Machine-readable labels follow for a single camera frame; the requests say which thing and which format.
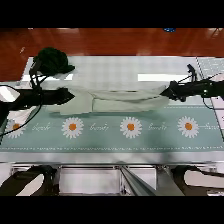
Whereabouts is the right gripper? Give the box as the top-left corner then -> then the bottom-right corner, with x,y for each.
160,80 -> 188,103

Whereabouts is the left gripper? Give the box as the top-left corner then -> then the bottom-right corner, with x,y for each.
41,87 -> 76,106

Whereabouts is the white shirt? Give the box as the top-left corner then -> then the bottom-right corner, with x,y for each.
45,85 -> 172,116

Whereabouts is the dark green garment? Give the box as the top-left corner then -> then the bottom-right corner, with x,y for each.
33,46 -> 76,78

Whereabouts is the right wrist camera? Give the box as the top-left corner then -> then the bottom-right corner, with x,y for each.
185,63 -> 200,83

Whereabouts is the black cable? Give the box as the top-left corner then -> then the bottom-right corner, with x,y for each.
0,97 -> 44,138

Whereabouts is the silver frame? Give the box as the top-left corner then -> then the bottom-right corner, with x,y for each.
0,161 -> 224,197

